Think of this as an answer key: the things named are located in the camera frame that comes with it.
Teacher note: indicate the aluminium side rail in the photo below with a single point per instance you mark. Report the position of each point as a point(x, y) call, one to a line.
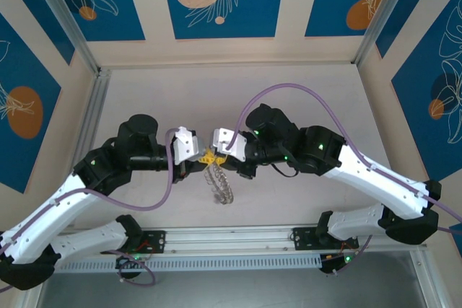
point(94, 106)

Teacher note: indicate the left controller board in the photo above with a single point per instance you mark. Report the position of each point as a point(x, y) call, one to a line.
point(126, 261)

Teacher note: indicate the blue floral wall panel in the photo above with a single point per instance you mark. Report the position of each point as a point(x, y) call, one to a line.
point(415, 124)
point(39, 8)
point(21, 156)
point(252, 16)
point(325, 5)
point(400, 8)
point(119, 16)

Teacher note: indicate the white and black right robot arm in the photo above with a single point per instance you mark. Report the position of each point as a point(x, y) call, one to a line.
point(379, 185)

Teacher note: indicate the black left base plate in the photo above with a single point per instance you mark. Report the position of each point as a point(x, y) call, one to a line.
point(159, 239)

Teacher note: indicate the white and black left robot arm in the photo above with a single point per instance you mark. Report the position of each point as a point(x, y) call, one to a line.
point(47, 210)

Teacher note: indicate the right controller board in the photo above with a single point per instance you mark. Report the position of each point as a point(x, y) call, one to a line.
point(335, 263)

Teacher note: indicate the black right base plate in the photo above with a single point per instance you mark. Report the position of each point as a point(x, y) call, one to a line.
point(301, 239)

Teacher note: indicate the long aluminium base rail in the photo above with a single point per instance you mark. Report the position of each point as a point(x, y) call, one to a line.
point(231, 239)

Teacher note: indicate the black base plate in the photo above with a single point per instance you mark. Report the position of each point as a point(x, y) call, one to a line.
point(159, 239)
point(301, 239)

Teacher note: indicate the controller board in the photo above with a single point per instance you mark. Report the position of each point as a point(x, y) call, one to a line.
point(335, 263)
point(126, 261)

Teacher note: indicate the aluminium corner post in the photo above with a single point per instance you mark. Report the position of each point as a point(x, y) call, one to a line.
point(77, 34)
point(379, 16)

